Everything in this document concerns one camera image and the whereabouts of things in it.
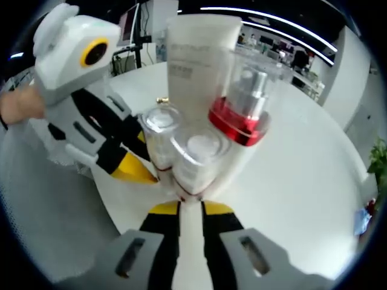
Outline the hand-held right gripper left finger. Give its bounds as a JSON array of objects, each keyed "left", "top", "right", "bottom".
[{"left": 56, "top": 202, "right": 181, "bottom": 290}]

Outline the dark red cloth bag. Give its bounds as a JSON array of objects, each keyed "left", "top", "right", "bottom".
[{"left": 364, "top": 198, "right": 378, "bottom": 216}]

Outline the blue plastic bag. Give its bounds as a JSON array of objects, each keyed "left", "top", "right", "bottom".
[{"left": 353, "top": 208, "right": 376, "bottom": 237}]

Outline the white mesh office chair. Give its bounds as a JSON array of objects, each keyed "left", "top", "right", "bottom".
[{"left": 5, "top": 123, "right": 97, "bottom": 179}]

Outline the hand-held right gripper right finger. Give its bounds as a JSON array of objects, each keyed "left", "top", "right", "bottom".
[{"left": 201, "top": 201, "right": 339, "bottom": 290}]

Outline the person's left hand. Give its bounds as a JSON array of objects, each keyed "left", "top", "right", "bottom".
[{"left": 0, "top": 86, "right": 48, "bottom": 125}]

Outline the ceiling light strip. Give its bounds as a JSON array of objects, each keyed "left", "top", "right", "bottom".
[
  {"left": 199, "top": 5, "right": 338, "bottom": 52},
  {"left": 241, "top": 19, "right": 336, "bottom": 66}
]

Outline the red-collared skincare pump bottle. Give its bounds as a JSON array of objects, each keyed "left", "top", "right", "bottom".
[{"left": 207, "top": 50, "right": 282, "bottom": 200}]

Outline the white skincare tube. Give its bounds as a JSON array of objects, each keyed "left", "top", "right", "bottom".
[{"left": 165, "top": 14, "right": 243, "bottom": 131}]

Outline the green potted plant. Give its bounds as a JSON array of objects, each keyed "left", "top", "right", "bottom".
[{"left": 367, "top": 135, "right": 387, "bottom": 184}]

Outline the small clear-capped skincare bottle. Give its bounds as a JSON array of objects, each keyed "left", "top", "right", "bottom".
[
  {"left": 140, "top": 105, "right": 183, "bottom": 181},
  {"left": 169, "top": 129, "right": 233, "bottom": 290}
]

